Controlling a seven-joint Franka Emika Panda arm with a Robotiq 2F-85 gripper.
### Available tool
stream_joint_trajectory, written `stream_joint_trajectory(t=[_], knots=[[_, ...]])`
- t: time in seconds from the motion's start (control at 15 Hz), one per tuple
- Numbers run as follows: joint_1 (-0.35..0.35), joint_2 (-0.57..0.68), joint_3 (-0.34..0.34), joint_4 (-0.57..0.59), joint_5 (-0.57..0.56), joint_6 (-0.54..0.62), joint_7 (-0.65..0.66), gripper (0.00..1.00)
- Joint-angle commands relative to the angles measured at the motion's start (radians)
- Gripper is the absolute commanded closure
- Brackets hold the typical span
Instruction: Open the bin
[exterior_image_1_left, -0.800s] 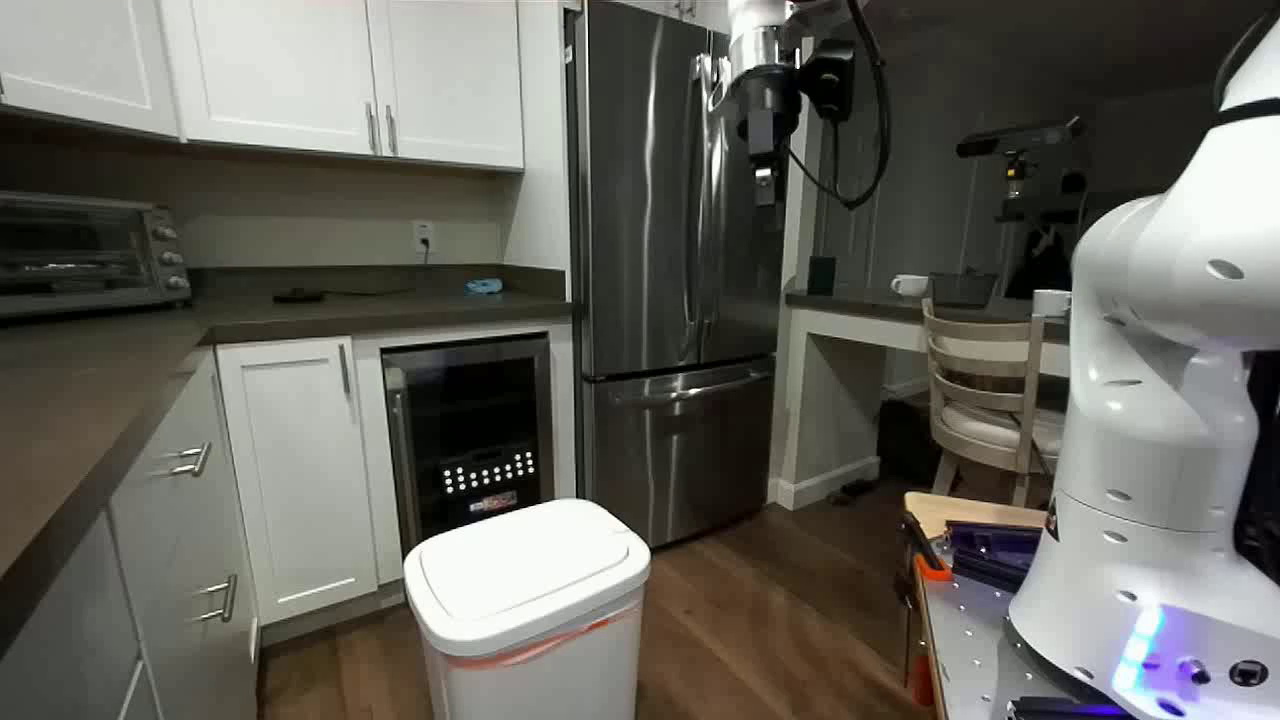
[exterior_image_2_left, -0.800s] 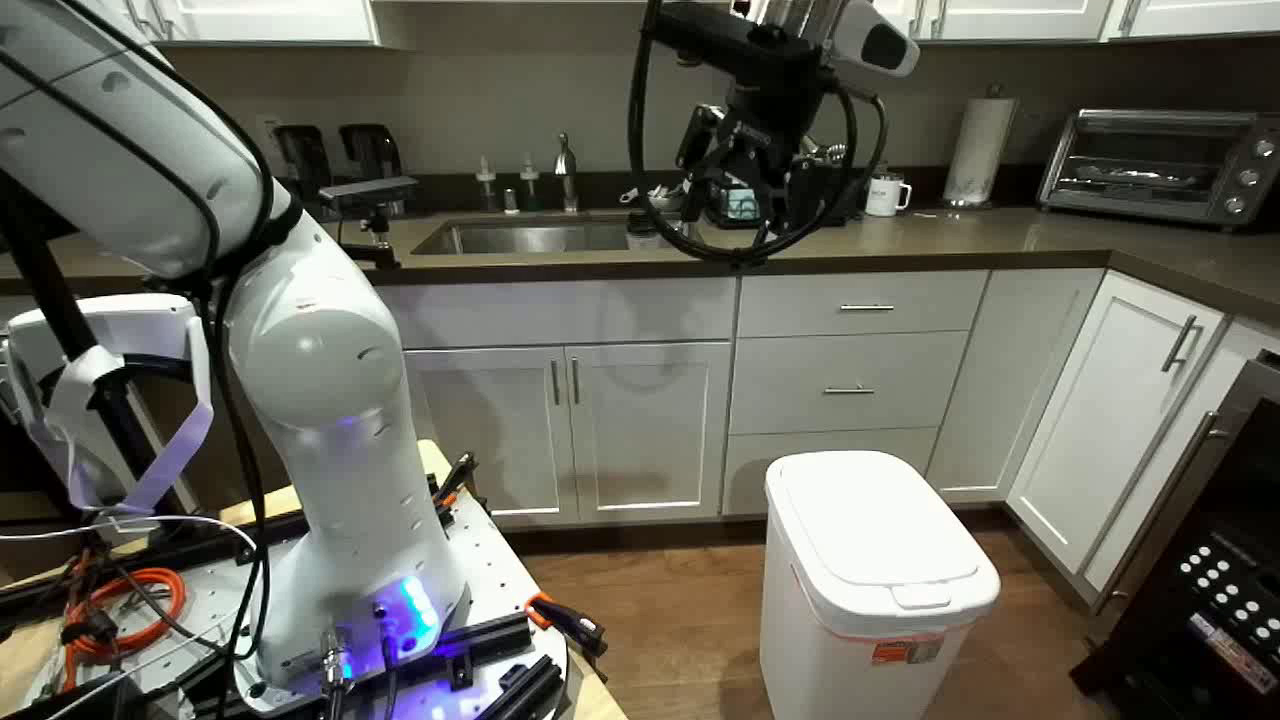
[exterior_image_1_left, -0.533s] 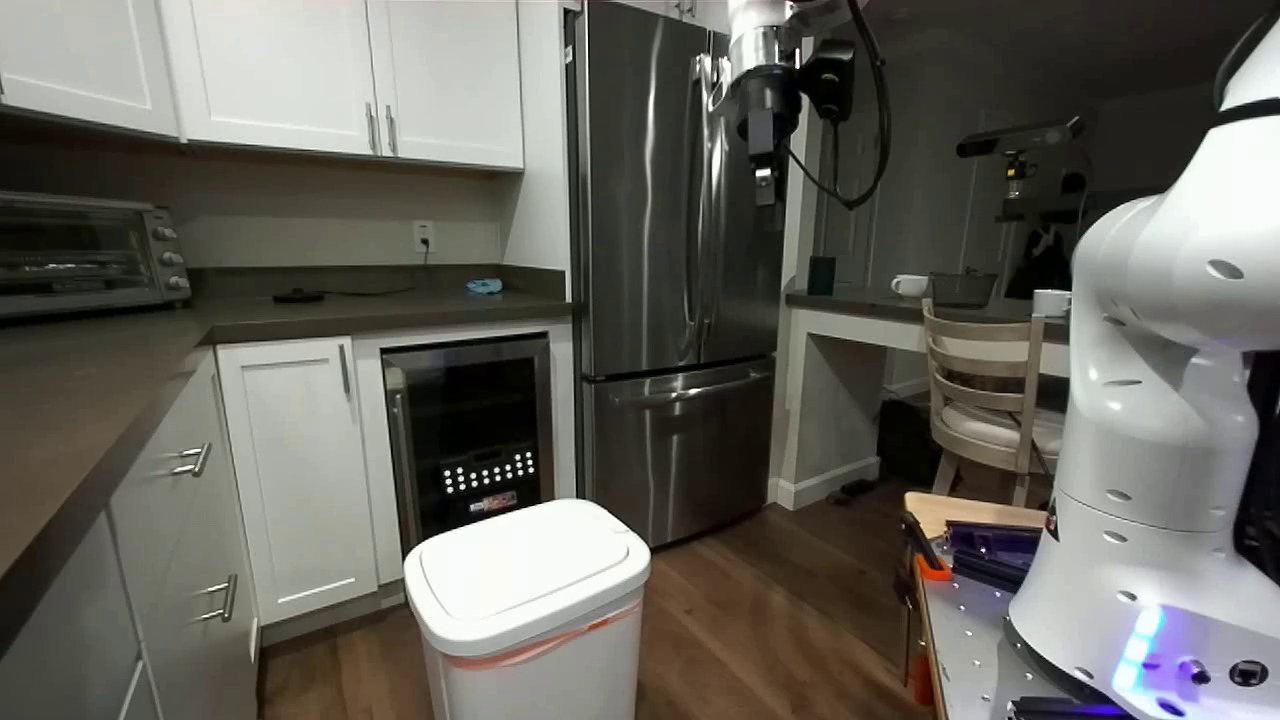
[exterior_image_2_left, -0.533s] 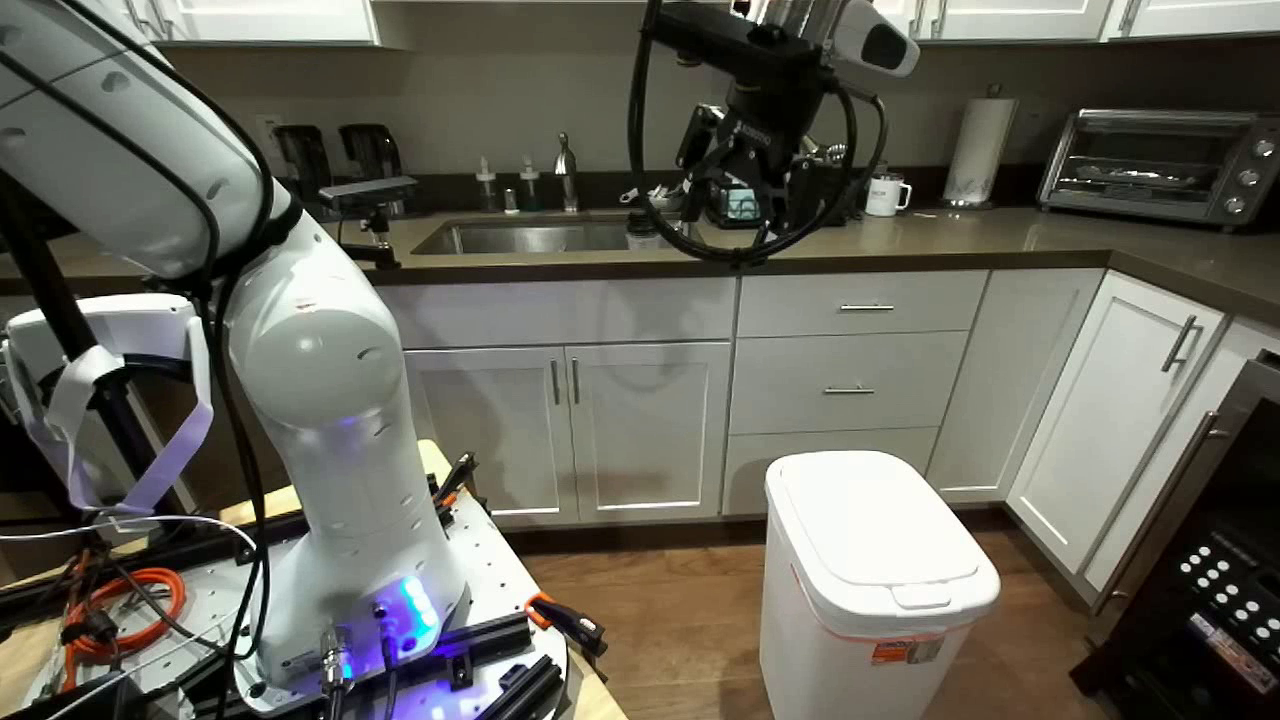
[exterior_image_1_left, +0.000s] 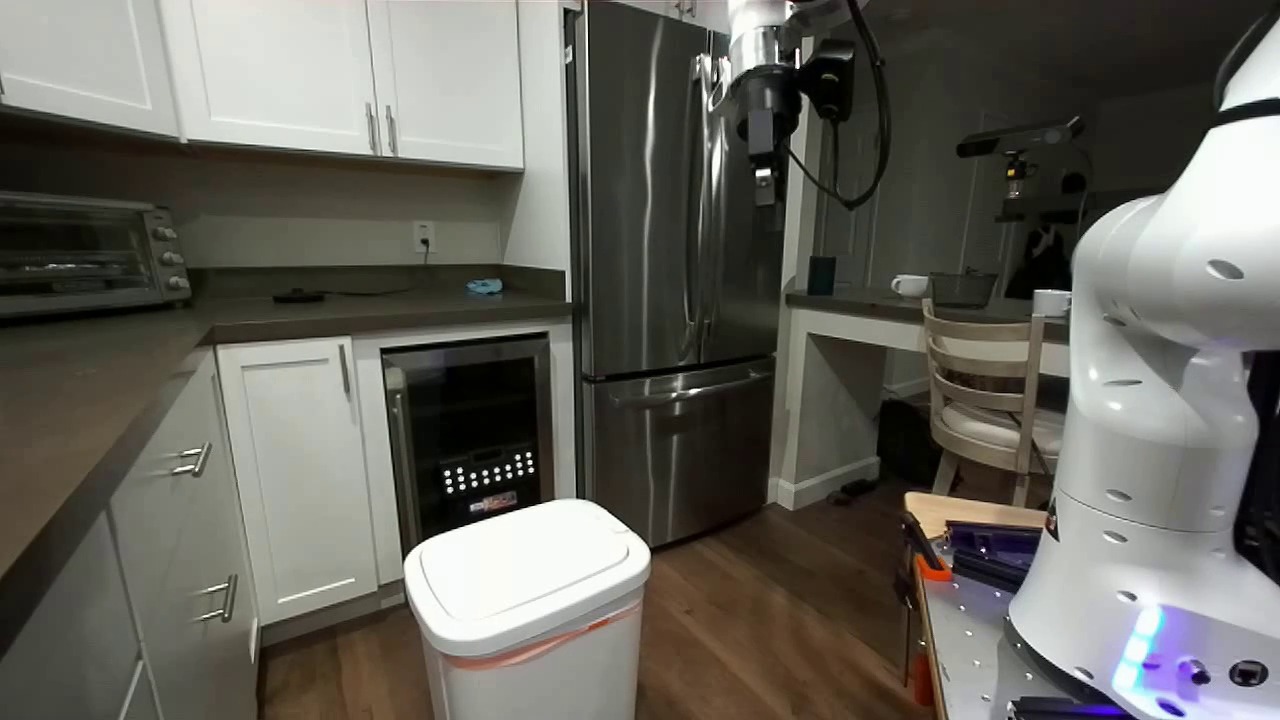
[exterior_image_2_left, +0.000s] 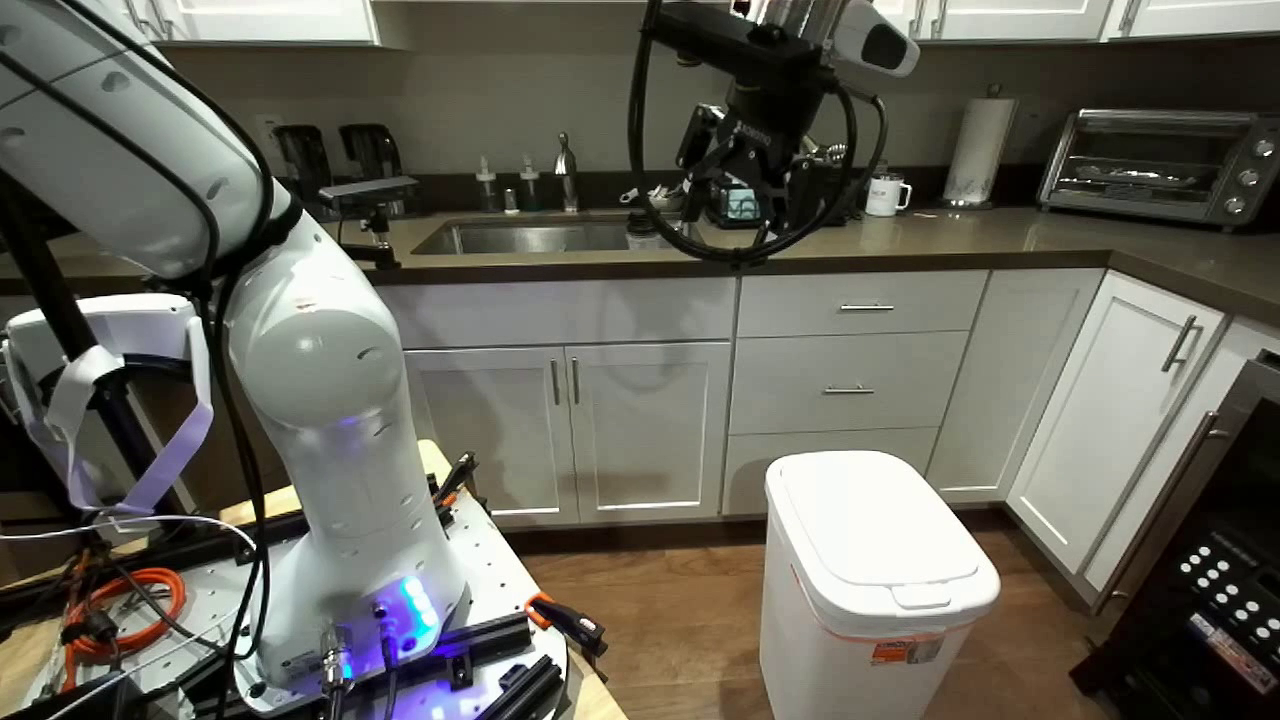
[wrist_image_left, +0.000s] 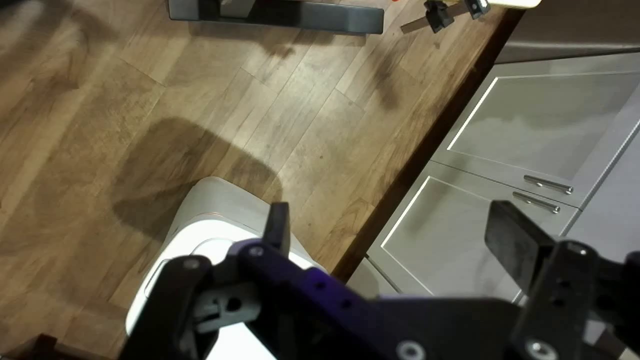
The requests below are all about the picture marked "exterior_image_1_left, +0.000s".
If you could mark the white upper cabinet door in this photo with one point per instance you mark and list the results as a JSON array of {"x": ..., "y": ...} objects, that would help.
[
  {"x": 81, "y": 63},
  {"x": 274, "y": 66},
  {"x": 444, "y": 74}
]

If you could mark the orange clamp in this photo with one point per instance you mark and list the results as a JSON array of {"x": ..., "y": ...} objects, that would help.
[{"x": 930, "y": 564}]

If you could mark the perforated metal robot table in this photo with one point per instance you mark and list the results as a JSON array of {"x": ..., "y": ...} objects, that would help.
[{"x": 973, "y": 652}]

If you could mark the wooden board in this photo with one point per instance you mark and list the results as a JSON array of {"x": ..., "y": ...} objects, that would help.
[{"x": 967, "y": 508}]

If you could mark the flat black counter object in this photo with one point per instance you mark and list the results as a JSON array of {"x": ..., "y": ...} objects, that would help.
[{"x": 299, "y": 292}]

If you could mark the wooden slat chair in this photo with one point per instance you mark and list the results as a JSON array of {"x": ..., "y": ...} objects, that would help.
[{"x": 981, "y": 402}]

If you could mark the white built-in desk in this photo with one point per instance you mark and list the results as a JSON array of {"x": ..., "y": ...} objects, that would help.
[{"x": 833, "y": 385}]

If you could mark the white trash bin lid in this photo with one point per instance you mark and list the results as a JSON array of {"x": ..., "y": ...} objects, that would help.
[{"x": 527, "y": 568}]

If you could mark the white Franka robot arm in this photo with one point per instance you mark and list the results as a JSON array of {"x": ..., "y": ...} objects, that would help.
[{"x": 1162, "y": 440}]

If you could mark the white mug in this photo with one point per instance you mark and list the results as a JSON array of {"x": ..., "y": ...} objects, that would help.
[{"x": 909, "y": 285}]

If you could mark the small black desk box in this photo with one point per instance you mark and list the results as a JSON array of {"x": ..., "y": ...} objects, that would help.
[{"x": 821, "y": 278}]

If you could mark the stainless steel refrigerator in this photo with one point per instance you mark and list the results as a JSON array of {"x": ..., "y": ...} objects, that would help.
[{"x": 652, "y": 266}]

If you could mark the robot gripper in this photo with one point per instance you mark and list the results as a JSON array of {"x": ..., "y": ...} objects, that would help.
[{"x": 769, "y": 113}]

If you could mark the silver toaster oven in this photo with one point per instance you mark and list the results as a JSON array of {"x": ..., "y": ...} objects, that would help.
[{"x": 81, "y": 255}]

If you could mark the white wall outlet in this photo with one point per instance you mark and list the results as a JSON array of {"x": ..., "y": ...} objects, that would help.
[{"x": 425, "y": 236}]

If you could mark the white lower cabinet door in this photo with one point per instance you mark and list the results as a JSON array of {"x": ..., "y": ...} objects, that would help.
[{"x": 303, "y": 482}]

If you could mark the small blue counter object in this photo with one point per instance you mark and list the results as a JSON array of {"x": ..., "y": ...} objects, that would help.
[{"x": 487, "y": 285}]

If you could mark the black purple-lit device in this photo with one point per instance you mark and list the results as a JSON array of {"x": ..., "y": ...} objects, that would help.
[{"x": 992, "y": 548}]

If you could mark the black glass beverage cooler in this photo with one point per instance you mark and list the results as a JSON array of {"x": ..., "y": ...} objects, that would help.
[{"x": 470, "y": 434}]

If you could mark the white drawer cabinet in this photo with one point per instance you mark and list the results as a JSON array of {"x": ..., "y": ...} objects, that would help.
[{"x": 173, "y": 575}]

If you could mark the white trash bin body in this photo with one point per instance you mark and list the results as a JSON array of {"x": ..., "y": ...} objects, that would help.
[{"x": 534, "y": 686}]

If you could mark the white cabinet door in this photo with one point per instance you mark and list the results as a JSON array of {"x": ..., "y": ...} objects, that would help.
[
  {"x": 81, "y": 63},
  {"x": 303, "y": 482},
  {"x": 274, "y": 66},
  {"x": 444, "y": 74}
]

